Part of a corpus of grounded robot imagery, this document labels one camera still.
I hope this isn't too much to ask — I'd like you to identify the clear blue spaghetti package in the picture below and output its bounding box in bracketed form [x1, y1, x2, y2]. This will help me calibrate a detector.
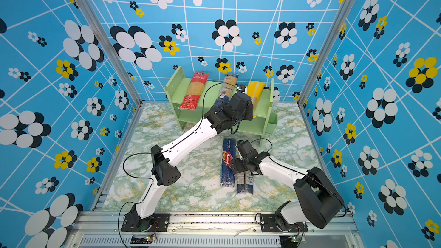
[235, 171, 254, 195]

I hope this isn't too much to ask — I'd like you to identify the dark blue spaghetti package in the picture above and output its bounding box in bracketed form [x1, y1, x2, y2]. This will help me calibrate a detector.
[220, 138, 236, 187]

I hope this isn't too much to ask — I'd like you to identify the blue yellow spaghetti package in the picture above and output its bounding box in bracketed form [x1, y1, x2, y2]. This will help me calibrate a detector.
[213, 73, 238, 106]

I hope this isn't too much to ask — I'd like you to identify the red spaghetti package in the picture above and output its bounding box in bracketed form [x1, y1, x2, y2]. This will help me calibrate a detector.
[178, 72, 209, 111]

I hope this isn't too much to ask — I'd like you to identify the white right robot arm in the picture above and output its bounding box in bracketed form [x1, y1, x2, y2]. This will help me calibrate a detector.
[232, 140, 345, 232]

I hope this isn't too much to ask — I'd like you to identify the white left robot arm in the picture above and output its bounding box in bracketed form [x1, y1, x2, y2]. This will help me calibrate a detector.
[131, 92, 253, 219]

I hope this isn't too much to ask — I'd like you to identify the green plastic hanging bin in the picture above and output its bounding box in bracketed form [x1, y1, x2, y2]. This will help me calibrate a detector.
[265, 113, 278, 135]

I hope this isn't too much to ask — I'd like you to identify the green wooden shelf unit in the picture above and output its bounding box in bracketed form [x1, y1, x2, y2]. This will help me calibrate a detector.
[164, 66, 279, 145]

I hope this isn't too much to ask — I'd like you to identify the right controller board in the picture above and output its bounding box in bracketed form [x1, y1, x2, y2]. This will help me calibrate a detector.
[279, 235, 300, 248]

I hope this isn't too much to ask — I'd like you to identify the controller board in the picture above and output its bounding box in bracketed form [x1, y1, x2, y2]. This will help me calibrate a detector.
[279, 235, 300, 248]
[130, 235, 157, 245]

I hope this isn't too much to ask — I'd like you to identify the left controller board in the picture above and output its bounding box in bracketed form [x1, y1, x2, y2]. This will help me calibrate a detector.
[130, 235, 157, 245]

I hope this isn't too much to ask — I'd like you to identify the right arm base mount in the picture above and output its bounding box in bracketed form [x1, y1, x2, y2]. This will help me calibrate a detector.
[255, 201, 308, 233]

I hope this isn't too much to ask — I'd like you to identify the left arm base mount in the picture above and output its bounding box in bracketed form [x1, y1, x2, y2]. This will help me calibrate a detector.
[121, 205, 171, 233]

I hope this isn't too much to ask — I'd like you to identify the aluminium corner post left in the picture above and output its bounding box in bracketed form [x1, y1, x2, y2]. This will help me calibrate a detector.
[75, 0, 143, 107]

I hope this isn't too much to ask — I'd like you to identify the aluminium corner post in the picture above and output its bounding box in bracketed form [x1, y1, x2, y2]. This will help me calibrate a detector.
[75, 0, 143, 107]
[298, 0, 356, 107]

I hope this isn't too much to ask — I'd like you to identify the aluminium corner post right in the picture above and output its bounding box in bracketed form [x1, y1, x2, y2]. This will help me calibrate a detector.
[298, 0, 356, 107]

